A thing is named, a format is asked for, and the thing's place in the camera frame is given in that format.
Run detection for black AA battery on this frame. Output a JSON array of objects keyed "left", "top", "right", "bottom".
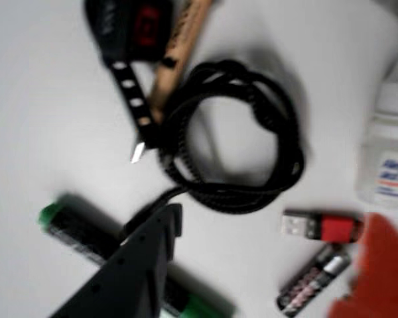
[{"left": 275, "top": 244, "right": 351, "bottom": 315}]

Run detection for wooden ballpoint pen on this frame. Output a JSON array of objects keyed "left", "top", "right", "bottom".
[{"left": 129, "top": 0, "right": 220, "bottom": 165}]

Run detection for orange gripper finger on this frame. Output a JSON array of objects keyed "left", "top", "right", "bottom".
[{"left": 328, "top": 213, "right": 398, "bottom": 318}]

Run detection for black braided usbc cable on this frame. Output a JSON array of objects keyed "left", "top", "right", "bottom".
[{"left": 121, "top": 59, "right": 306, "bottom": 240}]

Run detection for black marker green caps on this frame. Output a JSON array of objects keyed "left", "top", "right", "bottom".
[{"left": 38, "top": 193, "right": 236, "bottom": 318}]

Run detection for white eye drop bottle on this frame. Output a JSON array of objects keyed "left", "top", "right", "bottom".
[{"left": 356, "top": 56, "right": 398, "bottom": 209}]

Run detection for black bike light red lens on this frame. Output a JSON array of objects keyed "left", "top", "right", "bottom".
[{"left": 84, "top": 0, "right": 176, "bottom": 147}]

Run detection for red black USB plug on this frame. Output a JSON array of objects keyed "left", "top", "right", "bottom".
[{"left": 283, "top": 208, "right": 365, "bottom": 245}]

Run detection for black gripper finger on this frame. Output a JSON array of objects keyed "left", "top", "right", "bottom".
[{"left": 49, "top": 203, "right": 184, "bottom": 318}]

